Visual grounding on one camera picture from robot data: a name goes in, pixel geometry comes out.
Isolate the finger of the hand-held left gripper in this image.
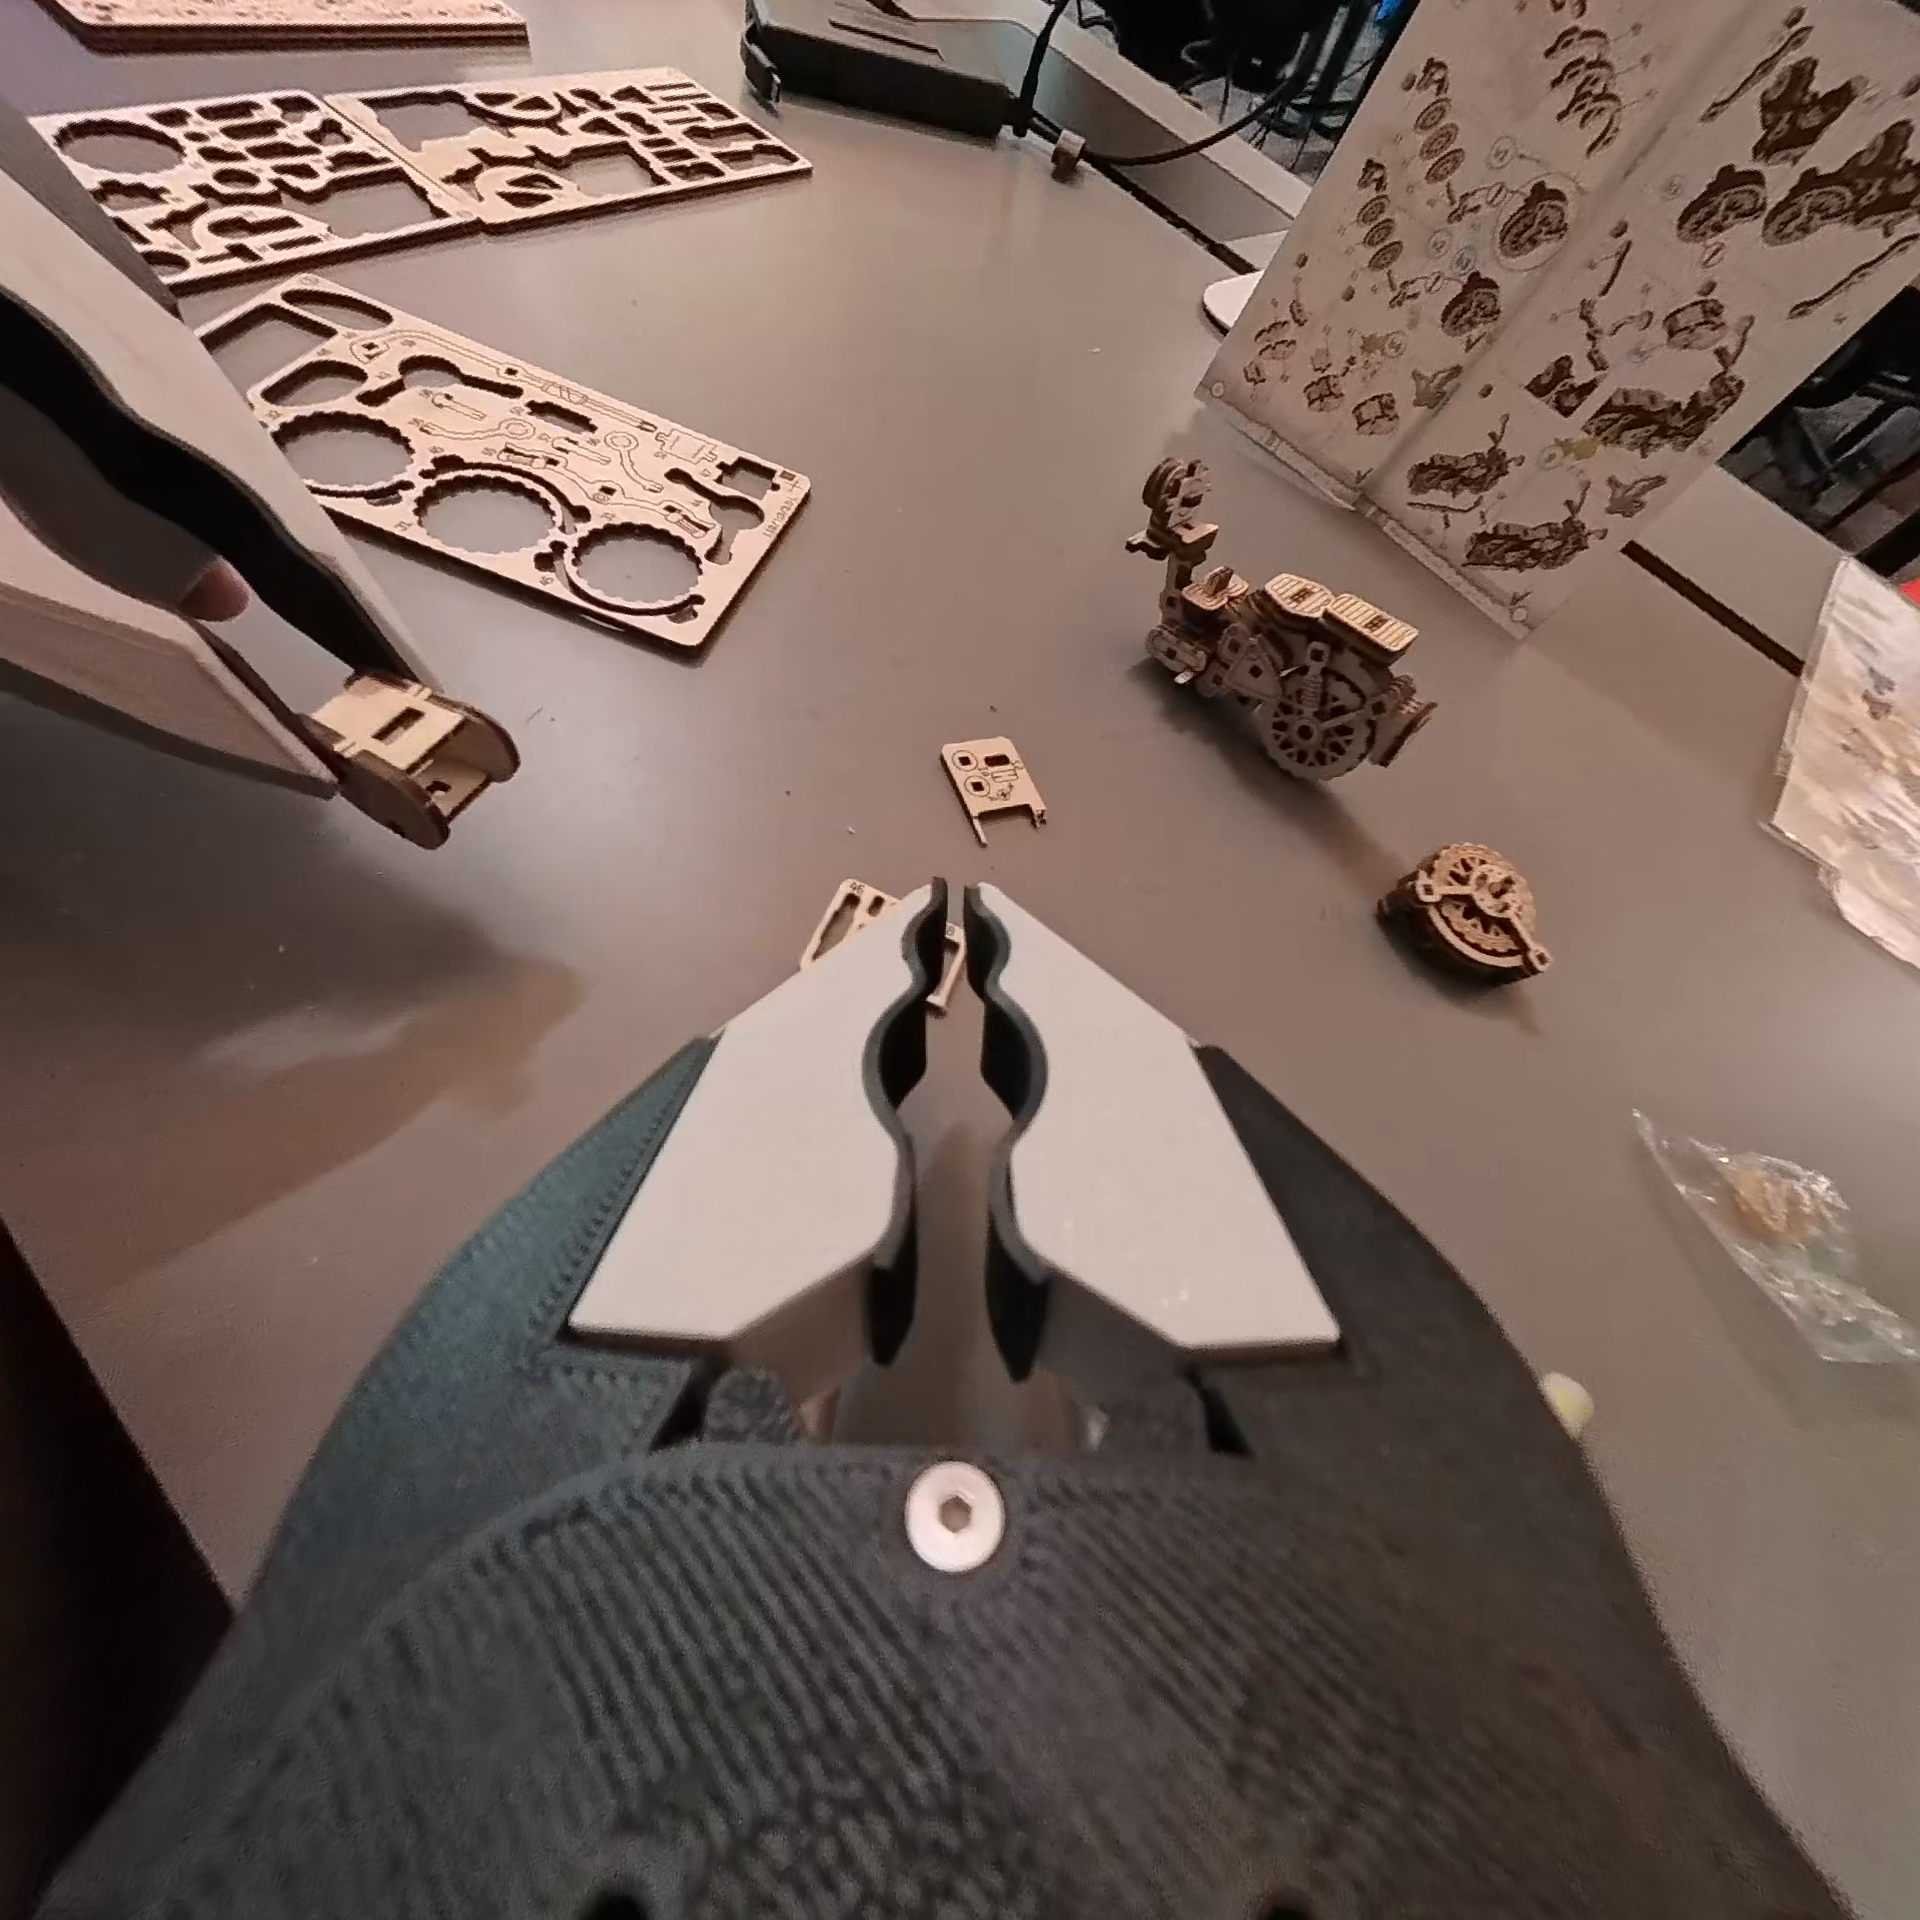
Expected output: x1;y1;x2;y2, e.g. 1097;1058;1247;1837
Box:
0;97;441;706
0;435;345;800

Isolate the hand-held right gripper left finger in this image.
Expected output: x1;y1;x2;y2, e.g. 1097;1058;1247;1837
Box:
567;883;953;1430

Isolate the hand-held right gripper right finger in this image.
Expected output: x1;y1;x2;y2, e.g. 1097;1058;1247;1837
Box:
964;883;1344;1445

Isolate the slotted wooden piece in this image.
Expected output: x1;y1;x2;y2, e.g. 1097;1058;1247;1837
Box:
800;881;971;1017

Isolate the small assembled wooden part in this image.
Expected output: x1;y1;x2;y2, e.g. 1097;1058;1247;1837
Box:
306;673;521;850

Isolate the grey desk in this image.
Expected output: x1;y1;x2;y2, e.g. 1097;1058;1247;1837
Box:
0;0;1920;1920

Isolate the punched-out wooden puzzle sheet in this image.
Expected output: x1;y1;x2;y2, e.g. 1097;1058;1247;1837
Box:
29;90;485;290
321;70;815;230

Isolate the wooden sheet with gear cutouts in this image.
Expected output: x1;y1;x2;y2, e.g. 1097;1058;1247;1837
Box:
194;277;815;657

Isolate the wooden gear assembly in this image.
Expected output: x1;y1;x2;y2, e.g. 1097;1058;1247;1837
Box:
1376;842;1556;986

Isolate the flat wooden piece with holes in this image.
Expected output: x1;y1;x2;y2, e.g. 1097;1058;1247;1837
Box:
940;733;1049;845

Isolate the wooden motorcycle model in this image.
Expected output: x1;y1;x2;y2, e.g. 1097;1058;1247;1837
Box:
1127;456;1435;784

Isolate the small clear plastic bag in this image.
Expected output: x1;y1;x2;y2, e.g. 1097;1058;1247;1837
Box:
1633;1107;1881;1364

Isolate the black power adapter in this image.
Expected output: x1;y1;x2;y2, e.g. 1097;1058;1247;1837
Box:
741;0;1024;136

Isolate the clear bag with papers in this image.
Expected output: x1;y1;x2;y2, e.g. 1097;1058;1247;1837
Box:
1767;555;1920;972

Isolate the printed instruction sheet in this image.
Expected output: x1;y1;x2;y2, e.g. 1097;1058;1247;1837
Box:
1193;0;1920;636

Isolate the silver monitor stand base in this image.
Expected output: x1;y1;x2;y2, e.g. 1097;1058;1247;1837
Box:
960;0;1397;326

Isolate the black cable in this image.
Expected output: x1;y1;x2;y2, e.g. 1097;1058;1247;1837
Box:
1012;0;1321;180

